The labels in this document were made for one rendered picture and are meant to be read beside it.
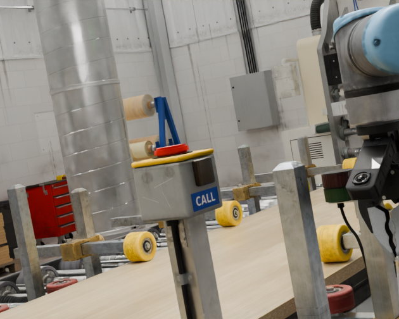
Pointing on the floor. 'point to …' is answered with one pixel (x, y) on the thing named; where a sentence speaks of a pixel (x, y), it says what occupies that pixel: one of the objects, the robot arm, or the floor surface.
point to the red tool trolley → (50, 211)
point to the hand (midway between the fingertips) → (396, 254)
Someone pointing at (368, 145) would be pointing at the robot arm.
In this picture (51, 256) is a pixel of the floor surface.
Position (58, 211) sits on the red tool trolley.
